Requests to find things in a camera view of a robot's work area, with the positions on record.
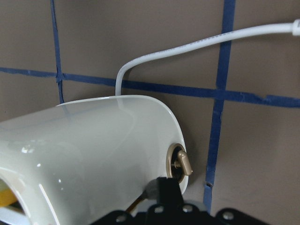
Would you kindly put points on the yellow toast slice in toaster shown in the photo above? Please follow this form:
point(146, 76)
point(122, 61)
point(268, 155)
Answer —
point(7, 197)

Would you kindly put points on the white two-slot toaster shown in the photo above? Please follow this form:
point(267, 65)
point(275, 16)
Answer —
point(73, 163)

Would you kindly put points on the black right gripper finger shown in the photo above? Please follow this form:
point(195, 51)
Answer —
point(168, 192)

